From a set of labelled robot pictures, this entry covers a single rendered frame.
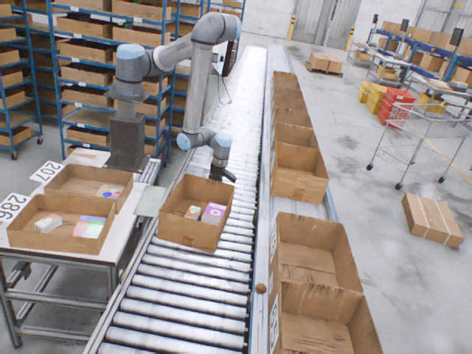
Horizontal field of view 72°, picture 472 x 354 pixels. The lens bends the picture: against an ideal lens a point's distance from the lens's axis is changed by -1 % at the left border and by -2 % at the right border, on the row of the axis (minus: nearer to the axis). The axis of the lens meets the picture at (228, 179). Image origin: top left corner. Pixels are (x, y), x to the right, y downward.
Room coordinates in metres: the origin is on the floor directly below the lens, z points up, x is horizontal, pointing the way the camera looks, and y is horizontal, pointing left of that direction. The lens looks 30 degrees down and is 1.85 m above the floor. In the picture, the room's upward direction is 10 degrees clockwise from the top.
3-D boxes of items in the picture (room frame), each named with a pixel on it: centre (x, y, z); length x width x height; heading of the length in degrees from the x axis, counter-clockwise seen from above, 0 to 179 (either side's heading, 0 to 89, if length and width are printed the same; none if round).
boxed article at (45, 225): (1.16, 0.80, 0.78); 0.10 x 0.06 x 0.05; 158
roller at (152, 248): (1.16, 0.08, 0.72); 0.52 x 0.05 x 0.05; 89
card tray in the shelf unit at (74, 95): (3.01, 1.42, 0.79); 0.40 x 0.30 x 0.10; 90
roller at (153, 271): (1.04, 0.08, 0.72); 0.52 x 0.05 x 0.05; 89
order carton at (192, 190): (1.40, 0.13, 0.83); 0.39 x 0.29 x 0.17; 172
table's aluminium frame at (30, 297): (1.51, 0.75, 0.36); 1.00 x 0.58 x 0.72; 4
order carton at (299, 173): (1.79, -0.39, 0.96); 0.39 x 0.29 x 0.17; 179
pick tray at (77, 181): (1.48, 0.73, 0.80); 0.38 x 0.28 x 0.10; 93
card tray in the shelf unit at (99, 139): (3.02, 1.44, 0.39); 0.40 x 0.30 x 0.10; 89
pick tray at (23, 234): (1.17, 0.71, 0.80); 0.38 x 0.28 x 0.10; 97
